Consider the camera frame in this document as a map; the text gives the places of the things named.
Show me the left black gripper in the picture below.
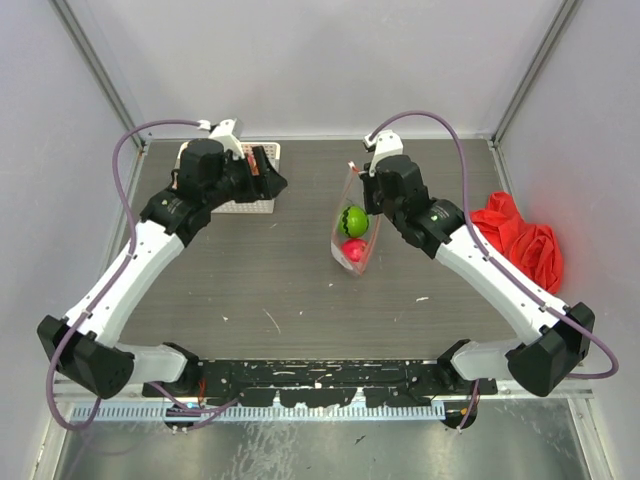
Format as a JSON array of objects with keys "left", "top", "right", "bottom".
[{"left": 205, "top": 145, "right": 285, "bottom": 209}]

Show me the green toy watermelon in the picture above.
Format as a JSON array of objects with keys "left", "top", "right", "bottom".
[{"left": 338, "top": 205, "right": 370, "bottom": 238}]

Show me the clear zip top bag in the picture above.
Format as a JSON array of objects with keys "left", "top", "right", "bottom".
[{"left": 330, "top": 162, "right": 380, "bottom": 276}]

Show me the red apple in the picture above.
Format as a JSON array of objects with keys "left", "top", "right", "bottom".
[{"left": 341, "top": 238, "right": 368, "bottom": 263}]

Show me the brown passion fruit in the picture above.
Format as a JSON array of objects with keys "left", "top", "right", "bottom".
[{"left": 246, "top": 154, "right": 260, "bottom": 176}]

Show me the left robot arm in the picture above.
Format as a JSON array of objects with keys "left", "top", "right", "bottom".
[{"left": 37, "top": 139, "right": 287, "bottom": 400}]

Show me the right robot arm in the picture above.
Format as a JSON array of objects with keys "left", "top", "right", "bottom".
[{"left": 360, "top": 154, "right": 595, "bottom": 397}]

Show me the white plastic basket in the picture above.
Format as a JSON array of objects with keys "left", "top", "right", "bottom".
[{"left": 169, "top": 138, "right": 287, "bottom": 217}]

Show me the red cloth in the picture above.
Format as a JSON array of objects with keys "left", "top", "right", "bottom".
[{"left": 471, "top": 192, "right": 564, "bottom": 294}]

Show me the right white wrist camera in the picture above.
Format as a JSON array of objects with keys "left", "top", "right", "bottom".
[{"left": 363, "top": 129, "right": 404, "bottom": 177}]

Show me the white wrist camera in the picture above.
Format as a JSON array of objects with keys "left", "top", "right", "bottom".
[
  {"left": 363, "top": 129, "right": 404, "bottom": 177},
  {"left": 198, "top": 118, "right": 245, "bottom": 159}
]

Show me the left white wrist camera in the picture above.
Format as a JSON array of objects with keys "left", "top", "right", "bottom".
[{"left": 198, "top": 118, "right": 245, "bottom": 159}]

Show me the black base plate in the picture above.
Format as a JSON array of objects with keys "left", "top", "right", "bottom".
[{"left": 161, "top": 360, "right": 473, "bottom": 408}]

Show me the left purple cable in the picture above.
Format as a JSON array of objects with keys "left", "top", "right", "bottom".
[{"left": 45, "top": 118, "right": 239, "bottom": 432}]

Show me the purple cable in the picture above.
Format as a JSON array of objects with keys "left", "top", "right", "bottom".
[
  {"left": 45, "top": 118, "right": 239, "bottom": 432},
  {"left": 368, "top": 110, "right": 620, "bottom": 431}
]

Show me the left aluminium frame post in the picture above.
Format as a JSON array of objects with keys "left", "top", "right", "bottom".
[{"left": 49, "top": 0, "right": 144, "bottom": 130}]

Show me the aluminium frame post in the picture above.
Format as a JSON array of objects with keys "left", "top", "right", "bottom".
[
  {"left": 49, "top": 0, "right": 144, "bottom": 130},
  {"left": 490, "top": 0, "right": 582, "bottom": 148}
]

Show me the right aluminium frame post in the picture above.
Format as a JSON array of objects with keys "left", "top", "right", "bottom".
[{"left": 490, "top": 0, "right": 582, "bottom": 148}]

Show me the white slotted cable duct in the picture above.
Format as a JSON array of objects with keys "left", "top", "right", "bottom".
[{"left": 95, "top": 401, "right": 446, "bottom": 423}]

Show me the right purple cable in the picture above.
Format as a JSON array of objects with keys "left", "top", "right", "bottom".
[{"left": 368, "top": 110, "right": 620, "bottom": 431}]

